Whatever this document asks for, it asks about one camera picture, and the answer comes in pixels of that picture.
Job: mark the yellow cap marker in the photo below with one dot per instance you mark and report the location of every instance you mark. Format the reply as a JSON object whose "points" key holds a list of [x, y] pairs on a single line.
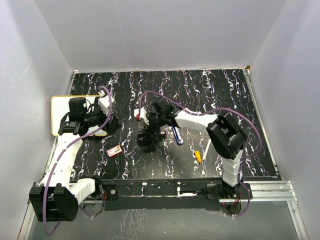
{"points": [[197, 156]]}

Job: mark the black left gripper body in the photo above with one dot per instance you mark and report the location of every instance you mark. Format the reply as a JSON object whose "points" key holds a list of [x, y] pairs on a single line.
{"points": [[95, 118]]}

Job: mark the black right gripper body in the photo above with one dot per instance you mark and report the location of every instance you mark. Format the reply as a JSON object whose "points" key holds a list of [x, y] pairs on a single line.
{"points": [[155, 123]]}

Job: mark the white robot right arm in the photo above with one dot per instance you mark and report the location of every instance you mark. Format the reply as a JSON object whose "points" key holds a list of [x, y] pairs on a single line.
{"points": [[227, 137]]}

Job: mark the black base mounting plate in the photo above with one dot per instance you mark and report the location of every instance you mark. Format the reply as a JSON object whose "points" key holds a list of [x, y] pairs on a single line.
{"points": [[177, 193]]}

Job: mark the aluminium frame rail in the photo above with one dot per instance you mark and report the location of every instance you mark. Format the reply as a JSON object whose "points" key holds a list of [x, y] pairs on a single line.
{"points": [[189, 210]]}

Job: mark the red staple box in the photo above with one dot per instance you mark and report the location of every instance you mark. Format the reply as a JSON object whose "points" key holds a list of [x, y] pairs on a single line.
{"points": [[114, 151]]}

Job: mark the white board with wooden frame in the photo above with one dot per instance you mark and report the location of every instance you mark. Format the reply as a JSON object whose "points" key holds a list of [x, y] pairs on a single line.
{"points": [[60, 110]]}

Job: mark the white pen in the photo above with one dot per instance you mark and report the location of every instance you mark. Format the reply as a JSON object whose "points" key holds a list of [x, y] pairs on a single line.
{"points": [[206, 150]]}

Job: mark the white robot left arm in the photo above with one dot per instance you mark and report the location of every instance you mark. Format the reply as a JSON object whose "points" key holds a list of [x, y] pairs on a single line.
{"points": [[54, 199]]}

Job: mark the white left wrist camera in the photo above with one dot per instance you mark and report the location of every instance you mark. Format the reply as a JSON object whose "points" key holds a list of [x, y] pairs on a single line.
{"points": [[104, 102]]}

